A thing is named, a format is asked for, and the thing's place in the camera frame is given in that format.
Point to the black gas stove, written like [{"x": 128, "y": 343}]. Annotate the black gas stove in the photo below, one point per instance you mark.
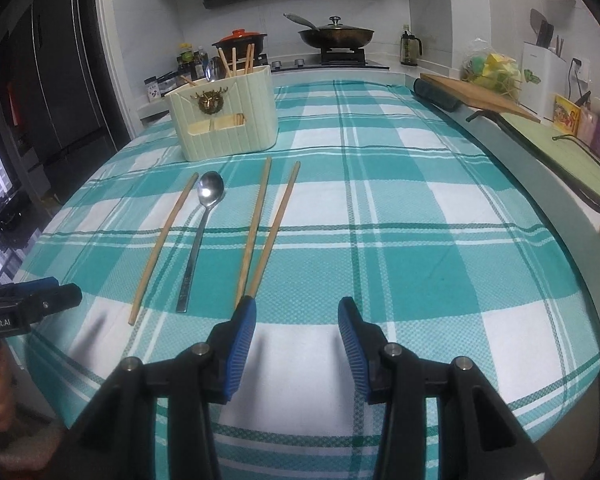
[{"x": 330, "y": 60}]

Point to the black lidded spice jars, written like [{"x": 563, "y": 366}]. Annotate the black lidded spice jars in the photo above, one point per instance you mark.
[{"x": 160, "y": 87}]

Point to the large metal spoon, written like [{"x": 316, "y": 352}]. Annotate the large metal spoon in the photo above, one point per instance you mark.
[{"x": 210, "y": 192}]

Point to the wok with glass lid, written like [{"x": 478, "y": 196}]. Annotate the wok with glass lid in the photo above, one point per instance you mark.
[{"x": 337, "y": 34}]

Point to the dark refrigerator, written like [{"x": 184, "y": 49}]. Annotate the dark refrigerator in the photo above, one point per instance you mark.
[{"x": 55, "y": 85}]

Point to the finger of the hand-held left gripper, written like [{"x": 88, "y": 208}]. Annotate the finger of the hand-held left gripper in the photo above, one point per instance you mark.
[
  {"x": 32, "y": 285},
  {"x": 55, "y": 300}
]

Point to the dark dining chairs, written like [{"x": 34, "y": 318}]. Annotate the dark dining chairs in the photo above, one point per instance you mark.
[{"x": 7, "y": 222}]

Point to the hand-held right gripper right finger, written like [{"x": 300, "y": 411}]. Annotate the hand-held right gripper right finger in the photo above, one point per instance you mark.
[{"x": 352, "y": 345}]

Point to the small metal spoon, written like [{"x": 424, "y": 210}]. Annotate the small metal spoon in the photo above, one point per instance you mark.
[{"x": 213, "y": 70}]

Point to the wall socket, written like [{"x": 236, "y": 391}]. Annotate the wall socket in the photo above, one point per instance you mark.
[{"x": 580, "y": 71}]

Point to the black spatula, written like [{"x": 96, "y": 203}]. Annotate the black spatula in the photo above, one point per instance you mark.
[{"x": 541, "y": 25}]

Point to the red lidded clay pot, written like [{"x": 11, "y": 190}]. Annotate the red lidded clay pot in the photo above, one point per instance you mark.
[{"x": 240, "y": 42}]

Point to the green sink cover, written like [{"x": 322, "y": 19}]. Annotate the green sink cover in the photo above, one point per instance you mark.
[{"x": 555, "y": 155}]

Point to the condiment bottles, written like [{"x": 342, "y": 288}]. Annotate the condiment bottles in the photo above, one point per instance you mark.
[{"x": 192, "y": 60}]

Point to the wooden cutting board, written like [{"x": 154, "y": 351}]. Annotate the wooden cutting board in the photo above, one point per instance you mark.
[{"x": 480, "y": 95}]

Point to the yellow printed cup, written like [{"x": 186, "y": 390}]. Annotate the yellow printed cup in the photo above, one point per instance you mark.
[{"x": 566, "y": 115}]

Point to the glass pitcher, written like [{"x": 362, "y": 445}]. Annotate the glass pitcher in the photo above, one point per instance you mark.
[{"x": 410, "y": 47}]

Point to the plastic bag with yellow contents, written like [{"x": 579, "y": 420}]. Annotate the plastic bag with yellow contents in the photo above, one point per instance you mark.
[{"x": 495, "y": 72}]

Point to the teal plaid tablecloth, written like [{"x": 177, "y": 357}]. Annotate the teal plaid tablecloth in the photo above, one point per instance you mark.
[{"x": 405, "y": 260}]

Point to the black rolled mat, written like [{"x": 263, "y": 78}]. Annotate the black rolled mat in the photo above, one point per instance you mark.
[{"x": 435, "y": 95}]

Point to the cream utensil holder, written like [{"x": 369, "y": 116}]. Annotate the cream utensil holder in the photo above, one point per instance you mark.
[{"x": 220, "y": 125}]

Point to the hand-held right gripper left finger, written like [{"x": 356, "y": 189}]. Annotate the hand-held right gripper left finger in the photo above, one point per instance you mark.
[{"x": 240, "y": 345}]

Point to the white knife block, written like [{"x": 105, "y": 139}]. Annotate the white knife block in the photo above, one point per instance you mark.
[{"x": 542, "y": 80}]

